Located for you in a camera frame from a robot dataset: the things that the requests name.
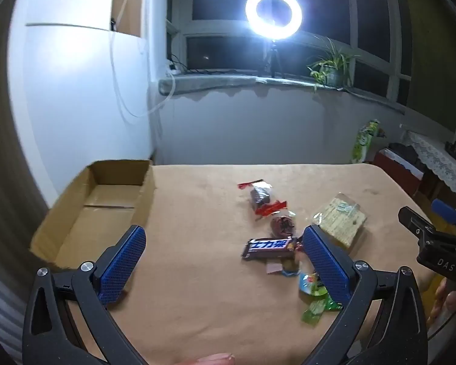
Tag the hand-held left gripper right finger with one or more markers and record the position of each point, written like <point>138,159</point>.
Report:
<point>325,262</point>

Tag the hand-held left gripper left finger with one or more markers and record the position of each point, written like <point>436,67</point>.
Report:
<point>123,262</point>

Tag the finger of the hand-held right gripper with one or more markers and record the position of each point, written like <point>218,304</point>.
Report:
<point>445,209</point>
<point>414,220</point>

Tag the blue green jelly packet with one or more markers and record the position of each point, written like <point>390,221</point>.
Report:
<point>309,283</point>

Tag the clear cracker pack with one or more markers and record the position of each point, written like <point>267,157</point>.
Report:
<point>340,216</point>

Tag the green candy packet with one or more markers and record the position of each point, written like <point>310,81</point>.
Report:
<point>315,310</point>

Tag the small pink candy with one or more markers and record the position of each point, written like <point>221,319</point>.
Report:
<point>273,268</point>

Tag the brown candy red twist wrapper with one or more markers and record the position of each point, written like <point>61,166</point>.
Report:
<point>283,226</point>
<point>260,196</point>

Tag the large brown chocolate bar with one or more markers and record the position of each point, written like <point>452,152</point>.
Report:
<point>268,247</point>

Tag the cardboard box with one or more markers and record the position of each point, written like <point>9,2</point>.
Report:
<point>98,205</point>

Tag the person's right hand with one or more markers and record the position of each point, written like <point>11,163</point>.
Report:
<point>446,296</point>

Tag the person's left hand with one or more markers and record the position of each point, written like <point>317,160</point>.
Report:
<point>216,359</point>

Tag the dark red box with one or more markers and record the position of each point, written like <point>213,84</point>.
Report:
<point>397,175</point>

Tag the white lace cloth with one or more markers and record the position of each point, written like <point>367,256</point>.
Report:
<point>437,159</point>

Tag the dark figurine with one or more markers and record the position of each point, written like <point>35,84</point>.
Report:
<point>455,147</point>

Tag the black bag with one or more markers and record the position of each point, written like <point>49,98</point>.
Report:
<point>402,151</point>

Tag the green snack bag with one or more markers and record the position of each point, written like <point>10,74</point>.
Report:
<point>363,142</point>

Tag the dark green curtain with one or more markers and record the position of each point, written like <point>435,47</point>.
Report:
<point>433,45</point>

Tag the potted spider plant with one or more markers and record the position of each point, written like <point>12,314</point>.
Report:
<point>332,74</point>

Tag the white power strip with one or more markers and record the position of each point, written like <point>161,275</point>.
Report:
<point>171,67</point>

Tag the grey windowsill cloth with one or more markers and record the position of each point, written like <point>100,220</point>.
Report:
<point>212,81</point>

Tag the black tripod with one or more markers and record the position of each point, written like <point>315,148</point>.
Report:
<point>274,59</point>

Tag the brown wooden panel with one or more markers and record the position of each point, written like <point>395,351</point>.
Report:
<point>127,3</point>

